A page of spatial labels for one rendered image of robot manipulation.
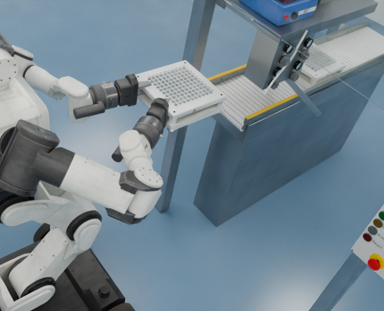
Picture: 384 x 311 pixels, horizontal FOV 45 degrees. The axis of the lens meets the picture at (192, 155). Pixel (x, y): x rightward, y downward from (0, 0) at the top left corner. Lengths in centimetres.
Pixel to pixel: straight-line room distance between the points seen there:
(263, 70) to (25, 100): 87
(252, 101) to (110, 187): 108
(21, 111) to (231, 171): 131
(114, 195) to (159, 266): 131
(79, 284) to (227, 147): 91
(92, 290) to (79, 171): 103
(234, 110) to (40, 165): 106
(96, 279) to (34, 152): 111
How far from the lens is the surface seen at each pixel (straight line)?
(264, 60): 171
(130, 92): 159
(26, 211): 151
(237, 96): 204
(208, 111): 165
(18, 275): 196
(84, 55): 364
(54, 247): 187
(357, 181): 320
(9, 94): 124
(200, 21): 181
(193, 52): 188
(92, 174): 109
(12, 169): 110
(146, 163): 128
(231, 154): 222
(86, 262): 215
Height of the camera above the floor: 201
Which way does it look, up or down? 44 degrees down
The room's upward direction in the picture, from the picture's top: 14 degrees clockwise
